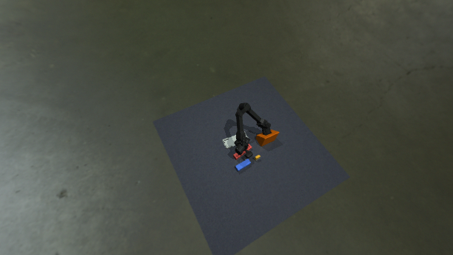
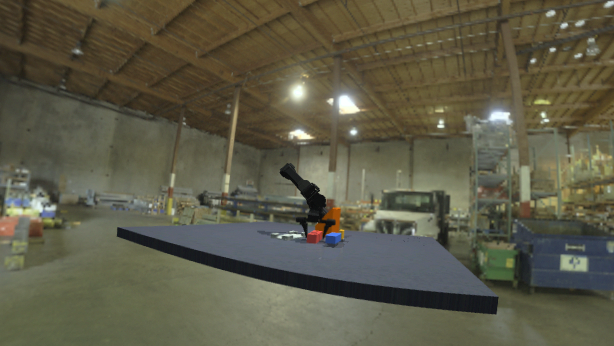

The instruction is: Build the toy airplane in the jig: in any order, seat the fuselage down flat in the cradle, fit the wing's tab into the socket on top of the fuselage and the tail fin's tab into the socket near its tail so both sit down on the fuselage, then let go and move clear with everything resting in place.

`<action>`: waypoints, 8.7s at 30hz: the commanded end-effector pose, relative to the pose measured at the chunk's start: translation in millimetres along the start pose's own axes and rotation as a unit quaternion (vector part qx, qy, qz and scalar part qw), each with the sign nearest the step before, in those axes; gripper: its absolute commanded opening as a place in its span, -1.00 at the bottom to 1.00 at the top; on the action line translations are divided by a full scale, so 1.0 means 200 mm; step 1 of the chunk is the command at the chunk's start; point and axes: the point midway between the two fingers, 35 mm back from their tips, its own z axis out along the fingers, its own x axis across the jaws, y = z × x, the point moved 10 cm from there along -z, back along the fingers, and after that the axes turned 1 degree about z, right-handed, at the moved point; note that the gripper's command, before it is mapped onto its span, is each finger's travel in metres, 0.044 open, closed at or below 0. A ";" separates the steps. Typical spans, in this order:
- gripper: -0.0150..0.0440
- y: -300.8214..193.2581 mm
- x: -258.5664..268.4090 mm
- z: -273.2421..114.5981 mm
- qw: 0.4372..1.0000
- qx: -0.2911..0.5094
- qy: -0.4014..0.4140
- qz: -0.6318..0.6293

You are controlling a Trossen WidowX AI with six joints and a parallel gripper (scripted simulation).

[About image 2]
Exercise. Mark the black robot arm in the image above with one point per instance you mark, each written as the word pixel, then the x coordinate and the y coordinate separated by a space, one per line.
pixel 308 191

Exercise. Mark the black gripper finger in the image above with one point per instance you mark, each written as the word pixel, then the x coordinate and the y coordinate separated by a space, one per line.
pixel 326 227
pixel 305 227

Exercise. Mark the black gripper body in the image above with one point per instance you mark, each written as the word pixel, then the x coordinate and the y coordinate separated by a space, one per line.
pixel 329 221

